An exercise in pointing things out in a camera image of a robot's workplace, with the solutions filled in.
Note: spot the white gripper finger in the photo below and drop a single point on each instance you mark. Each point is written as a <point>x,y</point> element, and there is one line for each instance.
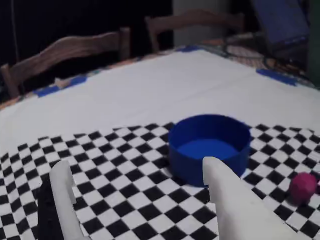
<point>62,195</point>
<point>237,212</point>

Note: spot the pink faceted ball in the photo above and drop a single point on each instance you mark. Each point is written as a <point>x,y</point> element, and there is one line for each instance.
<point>302,187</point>

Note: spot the blue round box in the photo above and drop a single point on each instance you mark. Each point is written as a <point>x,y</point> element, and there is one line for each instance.
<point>190,160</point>

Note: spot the blue tape strip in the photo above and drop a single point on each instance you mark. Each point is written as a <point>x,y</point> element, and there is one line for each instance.
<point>275,75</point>
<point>76,81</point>
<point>47,91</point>
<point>188,48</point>

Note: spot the black white checkerboard paper mat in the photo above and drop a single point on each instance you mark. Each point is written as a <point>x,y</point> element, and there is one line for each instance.
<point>137,100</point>

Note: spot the brown wooden chair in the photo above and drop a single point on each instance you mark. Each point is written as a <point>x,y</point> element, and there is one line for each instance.
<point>195,21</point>
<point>62,50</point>

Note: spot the dark green board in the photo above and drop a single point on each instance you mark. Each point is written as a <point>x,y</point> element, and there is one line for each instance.
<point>313,37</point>

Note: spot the blue laptop lid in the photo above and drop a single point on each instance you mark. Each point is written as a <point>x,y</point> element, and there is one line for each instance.
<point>282,20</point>

